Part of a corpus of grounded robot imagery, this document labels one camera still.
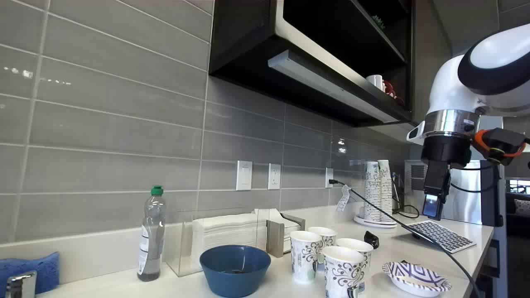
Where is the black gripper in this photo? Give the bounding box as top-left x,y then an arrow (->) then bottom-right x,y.
421,135 -> 472,221

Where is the patterned paper coffee cup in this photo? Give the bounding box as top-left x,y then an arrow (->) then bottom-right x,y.
334,237 -> 376,279
319,246 -> 368,298
306,226 -> 339,274
288,231 -> 323,287

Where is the white keyboard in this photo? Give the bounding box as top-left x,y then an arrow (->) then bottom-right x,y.
406,219 -> 477,256

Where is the tall paper cup stack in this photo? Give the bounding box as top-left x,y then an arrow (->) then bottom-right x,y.
361,161 -> 382,224
376,158 -> 396,217

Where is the small black object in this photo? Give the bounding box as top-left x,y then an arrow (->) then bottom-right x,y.
363,231 -> 381,251

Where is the blue patterned small bowl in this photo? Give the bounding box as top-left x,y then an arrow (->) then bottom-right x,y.
382,259 -> 452,298

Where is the red cabinet item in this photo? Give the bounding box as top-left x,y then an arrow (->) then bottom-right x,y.
384,80 -> 399,102

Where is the white mug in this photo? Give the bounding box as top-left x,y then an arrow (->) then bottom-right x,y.
364,73 -> 387,93

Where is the gray napkin holder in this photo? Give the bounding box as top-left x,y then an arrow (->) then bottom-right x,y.
265,214 -> 306,261

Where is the dark upper cabinet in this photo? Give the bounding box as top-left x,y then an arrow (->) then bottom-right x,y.
207,0 -> 416,128

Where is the clear acrylic napkin box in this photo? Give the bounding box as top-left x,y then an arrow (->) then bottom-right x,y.
164,213 -> 262,279

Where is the clear bottle green cap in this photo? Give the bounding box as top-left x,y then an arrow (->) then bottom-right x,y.
136,184 -> 167,284

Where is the blue sponge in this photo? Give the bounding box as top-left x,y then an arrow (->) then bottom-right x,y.
0,251 -> 61,297

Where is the gray wall device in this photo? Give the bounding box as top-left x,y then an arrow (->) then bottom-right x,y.
404,158 -> 427,196

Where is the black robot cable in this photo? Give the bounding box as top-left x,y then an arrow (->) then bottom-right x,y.
447,158 -> 500,196

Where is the black orange wrist camera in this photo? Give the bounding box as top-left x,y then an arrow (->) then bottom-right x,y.
470,128 -> 528,166

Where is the black power cable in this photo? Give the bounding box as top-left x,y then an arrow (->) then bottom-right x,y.
328,178 -> 482,298

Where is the white wall switch plate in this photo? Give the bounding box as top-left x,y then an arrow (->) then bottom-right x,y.
235,160 -> 253,193

